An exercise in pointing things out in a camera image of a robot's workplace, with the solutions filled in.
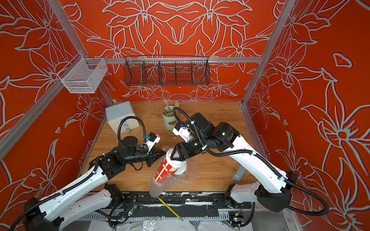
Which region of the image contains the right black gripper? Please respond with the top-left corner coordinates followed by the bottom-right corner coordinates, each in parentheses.
top-left (170, 133), bottom-right (211, 159)

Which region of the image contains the black wire basket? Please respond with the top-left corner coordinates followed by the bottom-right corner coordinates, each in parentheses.
top-left (123, 56), bottom-right (211, 87)

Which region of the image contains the yellow pencil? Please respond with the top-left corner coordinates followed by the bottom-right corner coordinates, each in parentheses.
top-left (158, 197), bottom-right (183, 221)

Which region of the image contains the clear plastic hanging bin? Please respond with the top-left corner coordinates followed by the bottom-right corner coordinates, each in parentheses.
top-left (58, 58), bottom-right (108, 94)

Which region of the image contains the cream milk tea cup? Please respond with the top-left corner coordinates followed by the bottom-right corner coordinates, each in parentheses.
top-left (174, 162), bottom-right (187, 175)

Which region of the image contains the green chopstick holder cup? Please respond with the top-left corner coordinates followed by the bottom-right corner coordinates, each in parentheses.
top-left (163, 115), bottom-right (177, 131)

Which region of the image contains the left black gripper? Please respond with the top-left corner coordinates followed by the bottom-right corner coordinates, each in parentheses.
top-left (125, 147), bottom-right (168, 167)

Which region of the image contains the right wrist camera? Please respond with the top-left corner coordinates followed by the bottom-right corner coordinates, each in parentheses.
top-left (172, 123), bottom-right (195, 142)

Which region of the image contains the white drawer box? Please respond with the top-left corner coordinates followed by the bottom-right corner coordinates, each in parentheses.
top-left (105, 102), bottom-right (139, 134)

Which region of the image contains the clear plastic carrier bag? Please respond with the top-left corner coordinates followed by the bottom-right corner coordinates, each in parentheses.
top-left (149, 158), bottom-right (199, 198)

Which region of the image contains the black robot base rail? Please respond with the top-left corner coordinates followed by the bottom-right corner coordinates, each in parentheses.
top-left (123, 191), bottom-right (252, 209)

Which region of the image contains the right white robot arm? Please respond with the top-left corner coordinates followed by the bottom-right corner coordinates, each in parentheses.
top-left (169, 107), bottom-right (329, 216)

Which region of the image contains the red milk tea cup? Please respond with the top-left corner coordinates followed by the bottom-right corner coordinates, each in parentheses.
top-left (154, 149), bottom-right (185, 183)

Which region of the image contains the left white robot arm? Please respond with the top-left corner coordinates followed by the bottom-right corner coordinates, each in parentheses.
top-left (10, 116), bottom-right (165, 231)

